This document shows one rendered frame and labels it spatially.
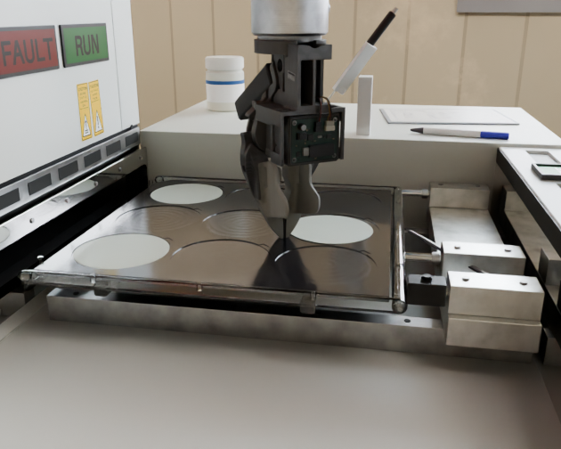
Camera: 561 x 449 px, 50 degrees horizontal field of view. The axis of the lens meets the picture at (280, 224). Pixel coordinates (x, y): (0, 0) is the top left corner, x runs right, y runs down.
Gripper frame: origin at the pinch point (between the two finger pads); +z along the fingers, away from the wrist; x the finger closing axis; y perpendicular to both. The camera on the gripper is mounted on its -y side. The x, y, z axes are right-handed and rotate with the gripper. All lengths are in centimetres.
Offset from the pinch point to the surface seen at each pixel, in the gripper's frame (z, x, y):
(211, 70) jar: -12, 10, -48
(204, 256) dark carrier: 1.4, -9.7, 1.9
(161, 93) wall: 12, 45, -210
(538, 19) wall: -20, 144, -97
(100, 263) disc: 1.3, -19.8, -0.8
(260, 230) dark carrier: 1.4, -1.3, -2.7
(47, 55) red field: -17.9, -20.8, -15.9
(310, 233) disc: 1.2, 3.1, 1.4
